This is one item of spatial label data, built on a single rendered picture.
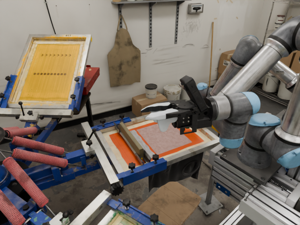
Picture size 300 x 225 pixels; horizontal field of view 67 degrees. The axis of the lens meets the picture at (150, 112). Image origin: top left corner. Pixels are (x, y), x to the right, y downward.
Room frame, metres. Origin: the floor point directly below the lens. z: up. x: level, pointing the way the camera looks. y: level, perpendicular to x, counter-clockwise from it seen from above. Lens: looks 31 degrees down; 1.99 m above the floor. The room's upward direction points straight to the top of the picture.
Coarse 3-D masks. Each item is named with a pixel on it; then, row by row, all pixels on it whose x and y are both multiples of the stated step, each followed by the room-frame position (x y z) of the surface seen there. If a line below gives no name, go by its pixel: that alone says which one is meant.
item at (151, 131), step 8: (136, 128) 1.51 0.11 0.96; (144, 128) 1.51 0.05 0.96; (152, 128) 1.51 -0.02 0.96; (168, 128) 1.51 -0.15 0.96; (176, 128) 1.51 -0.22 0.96; (112, 136) 1.40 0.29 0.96; (120, 136) 1.40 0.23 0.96; (144, 136) 1.40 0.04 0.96; (152, 136) 1.40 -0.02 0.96; (160, 136) 1.40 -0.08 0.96; (120, 144) 1.30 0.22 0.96
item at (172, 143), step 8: (168, 136) 1.40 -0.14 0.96; (176, 136) 1.40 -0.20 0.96; (184, 136) 1.40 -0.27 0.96; (192, 136) 1.40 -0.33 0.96; (152, 144) 1.30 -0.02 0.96; (160, 144) 1.30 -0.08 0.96; (168, 144) 1.30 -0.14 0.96; (176, 144) 1.30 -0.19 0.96; (184, 144) 1.30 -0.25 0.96; (192, 144) 1.30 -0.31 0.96; (120, 152) 1.21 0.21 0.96; (128, 152) 1.21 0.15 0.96; (160, 152) 1.21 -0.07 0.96; (168, 152) 1.21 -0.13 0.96; (128, 160) 1.13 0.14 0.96; (136, 160) 1.13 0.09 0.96; (152, 160) 1.13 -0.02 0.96
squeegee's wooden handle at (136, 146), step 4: (120, 124) 1.41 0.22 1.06; (124, 124) 1.41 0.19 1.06; (120, 128) 1.42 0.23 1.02; (124, 128) 1.36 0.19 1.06; (124, 132) 1.34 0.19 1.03; (128, 132) 1.31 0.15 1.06; (128, 136) 1.28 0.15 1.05; (132, 136) 1.26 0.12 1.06; (128, 140) 1.28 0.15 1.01; (132, 140) 1.22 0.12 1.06; (136, 140) 1.21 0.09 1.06; (132, 144) 1.22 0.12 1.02; (136, 144) 1.17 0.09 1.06; (136, 148) 1.16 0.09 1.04; (140, 148) 1.13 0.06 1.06; (136, 152) 1.16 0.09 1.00; (140, 152) 1.12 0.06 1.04; (140, 156) 1.12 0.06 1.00
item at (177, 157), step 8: (136, 120) 1.58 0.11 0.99; (144, 120) 1.62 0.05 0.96; (112, 128) 1.48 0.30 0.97; (96, 136) 1.40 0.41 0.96; (208, 136) 1.38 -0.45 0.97; (216, 136) 1.35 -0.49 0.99; (104, 144) 1.26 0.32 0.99; (208, 144) 1.26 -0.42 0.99; (216, 144) 1.28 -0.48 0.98; (112, 152) 1.17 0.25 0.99; (184, 152) 1.17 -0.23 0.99; (192, 152) 1.18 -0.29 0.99; (200, 152) 1.21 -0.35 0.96; (112, 160) 1.09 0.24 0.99; (168, 160) 1.09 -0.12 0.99; (176, 160) 1.12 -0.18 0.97; (120, 168) 1.02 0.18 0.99
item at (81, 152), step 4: (72, 152) 1.11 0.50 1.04; (76, 152) 1.11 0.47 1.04; (80, 152) 1.11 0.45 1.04; (68, 156) 1.07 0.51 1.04; (72, 156) 1.07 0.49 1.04; (76, 156) 1.08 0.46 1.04; (80, 156) 1.09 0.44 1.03; (88, 156) 1.11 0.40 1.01; (68, 160) 1.05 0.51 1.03; (72, 160) 1.06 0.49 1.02; (76, 160) 1.07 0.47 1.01; (80, 160) 1.08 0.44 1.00
